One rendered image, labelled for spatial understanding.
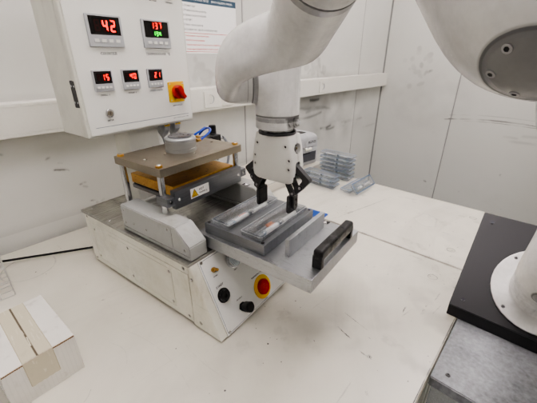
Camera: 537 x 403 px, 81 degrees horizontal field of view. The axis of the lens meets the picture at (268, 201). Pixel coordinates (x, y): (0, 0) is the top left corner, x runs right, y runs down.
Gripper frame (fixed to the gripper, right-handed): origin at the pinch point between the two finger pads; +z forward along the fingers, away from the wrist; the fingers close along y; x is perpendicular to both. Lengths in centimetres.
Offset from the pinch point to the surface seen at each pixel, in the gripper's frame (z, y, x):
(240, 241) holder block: 6.0, 2.2, 10.0
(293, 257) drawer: 7.4, -8.8, 6.7
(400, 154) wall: 50, 29, -238
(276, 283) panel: 27.5, 3.2, -5.2
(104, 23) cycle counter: -36, 42, 8
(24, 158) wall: 1, 85, 19
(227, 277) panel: 18.3, 7.4, 9.2
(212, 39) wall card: -36, 76, -60
